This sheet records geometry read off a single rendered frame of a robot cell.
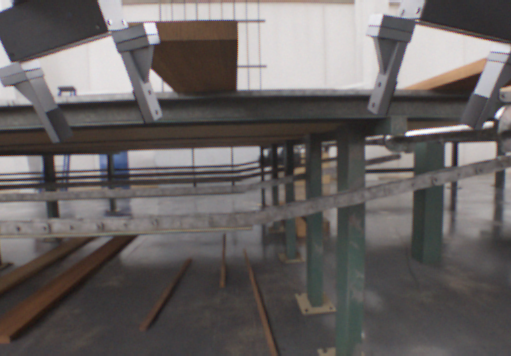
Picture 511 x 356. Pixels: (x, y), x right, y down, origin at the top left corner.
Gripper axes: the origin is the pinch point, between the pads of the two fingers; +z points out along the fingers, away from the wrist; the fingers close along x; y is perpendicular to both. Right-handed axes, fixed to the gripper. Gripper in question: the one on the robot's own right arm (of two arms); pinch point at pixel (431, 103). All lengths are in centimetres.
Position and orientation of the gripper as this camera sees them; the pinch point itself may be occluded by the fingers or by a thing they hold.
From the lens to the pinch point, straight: 41.1
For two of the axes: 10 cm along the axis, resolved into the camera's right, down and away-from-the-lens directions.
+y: 0.6, 4.7, -8.8
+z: -1.3, 8.8, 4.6
